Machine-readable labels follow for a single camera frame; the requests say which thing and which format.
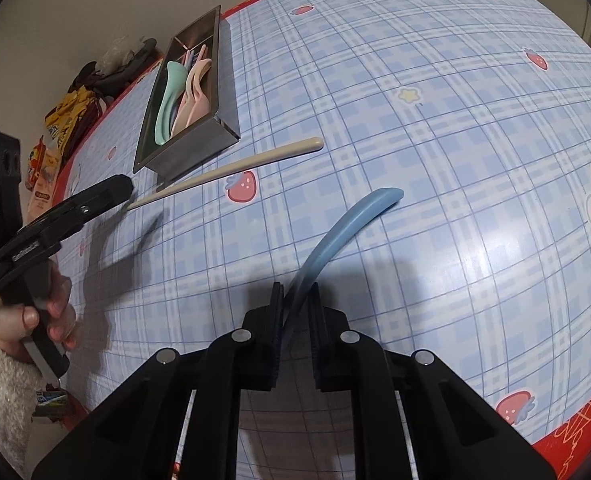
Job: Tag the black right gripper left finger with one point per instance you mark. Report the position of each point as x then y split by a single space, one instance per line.
248 357

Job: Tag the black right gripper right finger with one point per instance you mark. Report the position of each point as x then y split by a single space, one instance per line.
343 358

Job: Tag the blue chopstick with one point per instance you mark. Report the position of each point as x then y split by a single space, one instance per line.
189 59
356 218

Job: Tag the green spoon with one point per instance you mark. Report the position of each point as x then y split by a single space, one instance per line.
176 75

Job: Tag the cream spoon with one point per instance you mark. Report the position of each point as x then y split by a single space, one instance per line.
181 117

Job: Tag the pink spoon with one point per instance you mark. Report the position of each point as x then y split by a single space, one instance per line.
198 102

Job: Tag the person's left hand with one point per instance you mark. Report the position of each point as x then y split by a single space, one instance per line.
18 321

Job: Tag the pink tissue pack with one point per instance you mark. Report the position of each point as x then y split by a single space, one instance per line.
43 192

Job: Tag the red snack bag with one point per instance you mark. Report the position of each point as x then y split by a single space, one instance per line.
35 162

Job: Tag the white fluffy left sleeve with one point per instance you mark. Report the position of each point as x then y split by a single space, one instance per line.
18 384

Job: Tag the yellow snack bags pile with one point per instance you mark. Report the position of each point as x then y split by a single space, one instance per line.
69 121

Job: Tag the beige chopstick crosswise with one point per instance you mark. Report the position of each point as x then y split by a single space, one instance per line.
291 150

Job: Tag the dark metal utensil tray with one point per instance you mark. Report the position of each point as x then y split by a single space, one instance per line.
214 133

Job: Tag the blue plaid table mat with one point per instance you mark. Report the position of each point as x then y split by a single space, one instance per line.
350 185

